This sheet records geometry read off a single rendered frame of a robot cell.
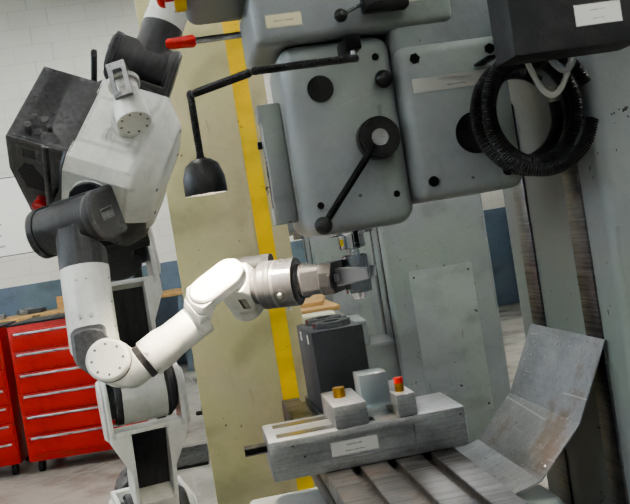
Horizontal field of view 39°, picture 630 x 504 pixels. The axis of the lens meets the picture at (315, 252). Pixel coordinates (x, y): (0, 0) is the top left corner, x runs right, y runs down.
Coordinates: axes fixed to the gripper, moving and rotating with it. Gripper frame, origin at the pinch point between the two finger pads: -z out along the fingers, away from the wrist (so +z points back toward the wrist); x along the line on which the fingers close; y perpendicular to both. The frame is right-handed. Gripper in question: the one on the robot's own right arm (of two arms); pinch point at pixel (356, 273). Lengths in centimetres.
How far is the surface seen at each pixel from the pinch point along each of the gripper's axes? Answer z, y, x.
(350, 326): 13.8, 14.3, 40.8
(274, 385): 77, 47, 154
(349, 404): 3.0, 21.9, -6.4
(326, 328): 19.3, 14.1, 40.2
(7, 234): 587, -50, 720
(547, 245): -32.4, 0.6, 18.0
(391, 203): -9.4, -11.3, -6.6
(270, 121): 9.5, -28.4, -6.5
